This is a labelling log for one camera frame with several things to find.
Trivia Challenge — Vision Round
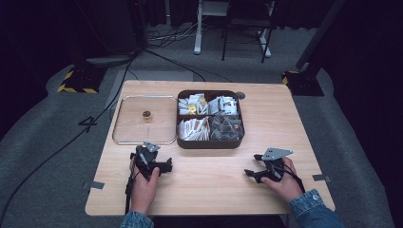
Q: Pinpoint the pile of white grey packets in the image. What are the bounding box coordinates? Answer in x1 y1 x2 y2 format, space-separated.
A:
207 95 240 116

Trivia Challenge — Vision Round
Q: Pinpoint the pile of clear triangular packets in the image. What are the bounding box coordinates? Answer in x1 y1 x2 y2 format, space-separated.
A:
208 115 244 142

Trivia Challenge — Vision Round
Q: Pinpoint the pile of white yellow packets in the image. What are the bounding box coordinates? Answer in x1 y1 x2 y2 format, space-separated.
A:
178 92 209 116

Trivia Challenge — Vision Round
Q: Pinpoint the person's right hand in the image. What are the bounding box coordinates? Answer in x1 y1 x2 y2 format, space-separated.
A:
260 157 304 203

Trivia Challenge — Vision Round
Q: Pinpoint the grey tape piece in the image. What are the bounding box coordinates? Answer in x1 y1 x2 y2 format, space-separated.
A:
311 173 333 183
89 180 106 191

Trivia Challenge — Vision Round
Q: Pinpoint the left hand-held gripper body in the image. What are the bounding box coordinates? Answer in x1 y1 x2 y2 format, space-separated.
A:
134 141 162 182

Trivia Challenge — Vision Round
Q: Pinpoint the white desk leg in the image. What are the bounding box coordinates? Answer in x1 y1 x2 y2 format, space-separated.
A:
193 0 204 56
257 28 273 59

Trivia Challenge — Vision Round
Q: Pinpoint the yellow black striped stand base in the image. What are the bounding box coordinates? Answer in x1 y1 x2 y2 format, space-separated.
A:
56 66 108 95
281 69 325 97

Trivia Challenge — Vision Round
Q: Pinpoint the person's left hand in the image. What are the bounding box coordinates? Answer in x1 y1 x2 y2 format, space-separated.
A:
128 156 162 216

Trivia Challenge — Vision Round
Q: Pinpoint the brown compartment box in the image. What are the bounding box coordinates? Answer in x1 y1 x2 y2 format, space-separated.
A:
175 89 246 150

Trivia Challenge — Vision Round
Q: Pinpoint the pile of white paper sachets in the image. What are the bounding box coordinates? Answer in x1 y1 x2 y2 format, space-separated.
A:
177 116 212 142

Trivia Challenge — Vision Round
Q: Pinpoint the long black floor cable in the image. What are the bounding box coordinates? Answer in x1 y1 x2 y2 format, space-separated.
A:
0 53 137 222

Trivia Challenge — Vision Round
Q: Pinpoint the slanted dark metal pole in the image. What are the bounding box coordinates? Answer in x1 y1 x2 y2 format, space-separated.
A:
295 0 347 71

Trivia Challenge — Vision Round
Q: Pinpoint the hand-held gripper cable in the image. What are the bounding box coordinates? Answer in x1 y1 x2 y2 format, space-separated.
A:
283 165 306 194
125 173 135 216

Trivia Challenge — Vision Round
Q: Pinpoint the right hand-held gripper cable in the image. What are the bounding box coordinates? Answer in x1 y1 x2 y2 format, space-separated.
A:
283 165 306 194

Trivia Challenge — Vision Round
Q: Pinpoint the bundle of floor cables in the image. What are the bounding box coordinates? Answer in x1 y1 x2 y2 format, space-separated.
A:
147 22 201 49

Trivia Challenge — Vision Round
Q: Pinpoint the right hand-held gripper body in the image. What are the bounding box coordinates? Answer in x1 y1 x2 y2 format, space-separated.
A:
261 147 294 183

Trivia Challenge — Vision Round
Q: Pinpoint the clear lid with gold knob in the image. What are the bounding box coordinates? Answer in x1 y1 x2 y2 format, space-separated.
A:
111 94 179 146

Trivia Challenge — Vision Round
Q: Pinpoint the black metal chair frame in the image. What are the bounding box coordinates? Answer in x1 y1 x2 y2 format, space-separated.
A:
221 0 276 64

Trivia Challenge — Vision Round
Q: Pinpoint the left hand-held gripper cable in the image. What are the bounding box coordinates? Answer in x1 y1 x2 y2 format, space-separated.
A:
125 173 135 216

